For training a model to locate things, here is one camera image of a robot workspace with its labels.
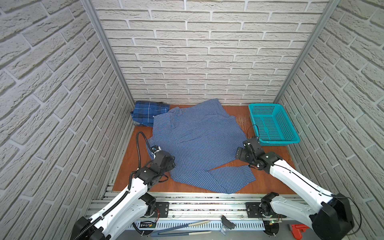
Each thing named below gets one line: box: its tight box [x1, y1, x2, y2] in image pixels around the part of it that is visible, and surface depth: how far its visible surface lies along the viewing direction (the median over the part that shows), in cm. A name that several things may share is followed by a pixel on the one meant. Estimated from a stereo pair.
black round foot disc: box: [263, 220, 280, 236], surface depth 72 cm
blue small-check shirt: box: [146, 98, 256, 194], surface depth 99 cm
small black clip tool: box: [221, 215, 236, 230], surface depth 71 cm
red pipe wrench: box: [291, 224, 310, 240], surface depth 68 cm
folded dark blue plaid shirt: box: [130, 101, 170, 128], surface depth 105 cm
